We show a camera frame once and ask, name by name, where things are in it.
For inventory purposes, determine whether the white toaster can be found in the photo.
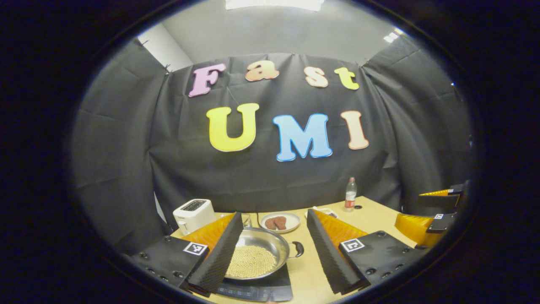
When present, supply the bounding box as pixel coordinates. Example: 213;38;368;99
173;199;217;236

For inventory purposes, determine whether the white plate with meat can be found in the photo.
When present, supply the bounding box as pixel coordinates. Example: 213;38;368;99
259;212;301;234

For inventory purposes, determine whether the black induction cooktop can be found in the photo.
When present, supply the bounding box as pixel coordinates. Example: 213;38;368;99
215;264;294;302

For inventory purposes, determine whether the large ceiling light panel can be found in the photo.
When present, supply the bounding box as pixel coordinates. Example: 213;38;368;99
225;0;325;11

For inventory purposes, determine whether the steel pot with soybeans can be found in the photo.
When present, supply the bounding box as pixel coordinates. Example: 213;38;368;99
225;227;304;280

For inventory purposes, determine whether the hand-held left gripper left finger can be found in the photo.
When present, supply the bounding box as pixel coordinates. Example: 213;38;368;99
131;212;244;297

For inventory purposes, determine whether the white divided dish with beans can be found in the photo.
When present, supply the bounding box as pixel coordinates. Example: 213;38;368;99
305;206;339;220

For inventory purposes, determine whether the clear water bottle red label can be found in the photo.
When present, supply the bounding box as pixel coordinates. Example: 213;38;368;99
345;177;357;212

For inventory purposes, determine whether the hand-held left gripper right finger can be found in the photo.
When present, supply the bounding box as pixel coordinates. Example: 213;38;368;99
306;209;424;295

